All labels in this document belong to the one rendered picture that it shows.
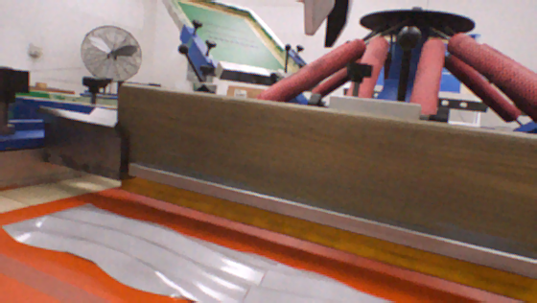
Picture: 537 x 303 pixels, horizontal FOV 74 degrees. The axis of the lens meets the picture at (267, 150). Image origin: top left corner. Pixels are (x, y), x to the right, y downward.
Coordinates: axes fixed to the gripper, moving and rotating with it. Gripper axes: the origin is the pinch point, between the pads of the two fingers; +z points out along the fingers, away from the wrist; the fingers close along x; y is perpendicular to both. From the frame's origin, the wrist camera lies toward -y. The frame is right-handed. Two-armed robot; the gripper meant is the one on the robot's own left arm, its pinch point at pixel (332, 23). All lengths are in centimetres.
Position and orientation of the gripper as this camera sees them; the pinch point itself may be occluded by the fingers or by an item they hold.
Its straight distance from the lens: 27.2
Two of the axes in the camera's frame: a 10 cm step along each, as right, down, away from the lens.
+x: -3.9, 0.9, -9.2
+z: -1.0, 9.8, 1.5
